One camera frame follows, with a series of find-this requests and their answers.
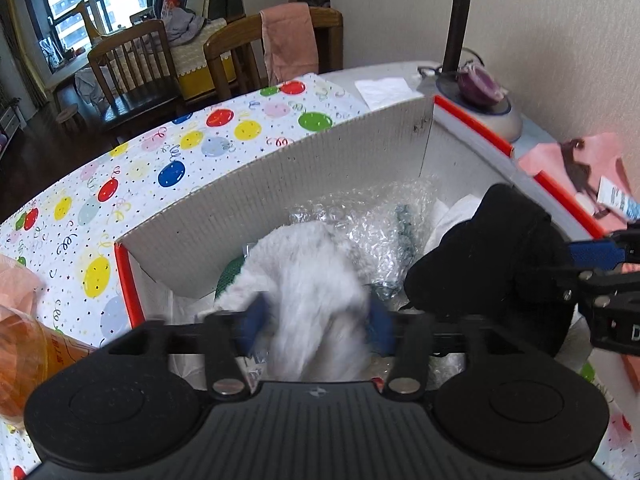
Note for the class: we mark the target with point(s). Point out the orange drink bottle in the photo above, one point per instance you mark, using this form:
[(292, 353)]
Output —
[(30, 360)]

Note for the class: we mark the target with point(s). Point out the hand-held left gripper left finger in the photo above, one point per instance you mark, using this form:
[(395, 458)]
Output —
[(252, 322)]

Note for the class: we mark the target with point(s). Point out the pink plastic bag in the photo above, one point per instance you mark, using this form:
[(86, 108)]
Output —
[(17, 280)]

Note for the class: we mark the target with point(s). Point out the balloon print tablecloth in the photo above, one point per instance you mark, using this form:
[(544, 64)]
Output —
[(150, 160)]

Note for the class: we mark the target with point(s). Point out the clear bubble wrap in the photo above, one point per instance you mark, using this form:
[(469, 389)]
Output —
[(370, 220)]

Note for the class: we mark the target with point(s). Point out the sofa with yellow cover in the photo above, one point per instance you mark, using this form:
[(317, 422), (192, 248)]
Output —
[(200, 67)]

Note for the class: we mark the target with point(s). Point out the grey clothes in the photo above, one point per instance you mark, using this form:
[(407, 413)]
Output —
[(182, 25), (90, 87)]

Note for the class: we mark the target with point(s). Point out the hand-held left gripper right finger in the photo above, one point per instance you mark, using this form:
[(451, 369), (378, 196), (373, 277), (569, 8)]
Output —
[(381, 325)]

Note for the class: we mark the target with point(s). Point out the white paper napkin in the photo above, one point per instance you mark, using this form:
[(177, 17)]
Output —
[(382, 92)]

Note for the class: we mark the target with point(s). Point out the round wooden stool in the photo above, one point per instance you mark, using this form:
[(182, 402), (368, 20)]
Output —
[(67, 112)]

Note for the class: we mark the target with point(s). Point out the red cardboard box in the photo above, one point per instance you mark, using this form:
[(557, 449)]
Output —
[(250, 210)]

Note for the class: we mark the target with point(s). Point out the low TV cabinet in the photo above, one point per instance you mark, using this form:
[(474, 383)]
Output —
[(10, 122)]

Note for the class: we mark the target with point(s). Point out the pink printed bag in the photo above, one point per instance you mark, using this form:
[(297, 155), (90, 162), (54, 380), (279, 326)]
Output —
[(560, 165)]

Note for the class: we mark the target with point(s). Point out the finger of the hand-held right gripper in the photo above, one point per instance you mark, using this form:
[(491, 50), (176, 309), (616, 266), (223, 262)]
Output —
[(595, 252), (600, 280)]

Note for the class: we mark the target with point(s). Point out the purple round container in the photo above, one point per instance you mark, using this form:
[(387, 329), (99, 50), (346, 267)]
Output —
[(477, 82)]

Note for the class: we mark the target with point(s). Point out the green cloth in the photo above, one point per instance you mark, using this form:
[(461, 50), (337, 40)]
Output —
[(230, 277)]

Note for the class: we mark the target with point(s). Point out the solid back wooden chair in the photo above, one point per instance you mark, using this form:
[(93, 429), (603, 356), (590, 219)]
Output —
[(230, 55)]

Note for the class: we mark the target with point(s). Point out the white fluffy cloth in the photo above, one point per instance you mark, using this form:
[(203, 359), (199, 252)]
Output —
[(310, 300)]

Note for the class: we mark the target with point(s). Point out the pink towel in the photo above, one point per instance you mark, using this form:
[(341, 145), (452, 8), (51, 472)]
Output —
[(290, 42)]

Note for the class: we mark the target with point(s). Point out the white tube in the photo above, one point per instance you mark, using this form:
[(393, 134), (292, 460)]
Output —
[(617, 199)]

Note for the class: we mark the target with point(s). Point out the slat back wooden chair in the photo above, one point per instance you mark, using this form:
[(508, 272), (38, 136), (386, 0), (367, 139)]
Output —
[(135, 105)]

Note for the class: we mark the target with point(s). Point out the black knit cloth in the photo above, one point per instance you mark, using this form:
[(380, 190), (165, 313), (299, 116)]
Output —
[(490, 260)]

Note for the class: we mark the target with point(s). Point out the grey desk lamp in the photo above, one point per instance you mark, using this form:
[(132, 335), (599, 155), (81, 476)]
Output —
[(495, 115)]

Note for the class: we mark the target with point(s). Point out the grey curtain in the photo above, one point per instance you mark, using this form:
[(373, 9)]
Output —
[(15, 45)]

